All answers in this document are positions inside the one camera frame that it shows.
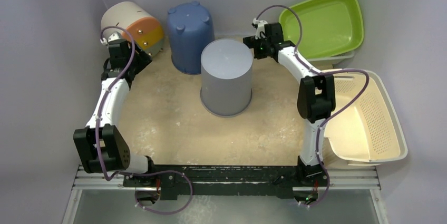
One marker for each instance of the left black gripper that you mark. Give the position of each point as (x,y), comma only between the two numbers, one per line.
(144,59)

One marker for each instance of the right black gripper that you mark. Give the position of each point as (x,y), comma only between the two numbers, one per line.
(252,41)

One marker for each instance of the grey plastic bucket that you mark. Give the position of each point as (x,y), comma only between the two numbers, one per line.
(226,77)

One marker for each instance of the green plastic tray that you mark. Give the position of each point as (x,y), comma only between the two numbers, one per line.
(328,27)

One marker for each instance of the blue plastic bucket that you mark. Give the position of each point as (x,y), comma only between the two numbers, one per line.
(190,29)

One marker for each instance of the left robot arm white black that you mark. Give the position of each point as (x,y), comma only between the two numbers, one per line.
(100,145)

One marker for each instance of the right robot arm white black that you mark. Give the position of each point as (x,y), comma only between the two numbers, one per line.
(316,94)

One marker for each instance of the round drawer cabinet orange yellow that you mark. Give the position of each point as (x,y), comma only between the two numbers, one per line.
(145,29)

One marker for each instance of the small white perforated basket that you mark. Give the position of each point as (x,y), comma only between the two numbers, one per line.
(325,63)

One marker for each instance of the large cream laundry basket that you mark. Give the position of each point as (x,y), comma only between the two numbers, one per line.
(366,132)

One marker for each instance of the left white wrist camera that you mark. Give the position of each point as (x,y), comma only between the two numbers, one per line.
(113,37)

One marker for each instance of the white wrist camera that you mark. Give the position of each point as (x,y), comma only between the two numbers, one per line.
(259,25)
(113,37)

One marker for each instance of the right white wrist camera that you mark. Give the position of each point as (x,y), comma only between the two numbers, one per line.
(259,25)

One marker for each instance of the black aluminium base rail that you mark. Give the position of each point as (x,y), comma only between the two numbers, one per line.
(172,187)

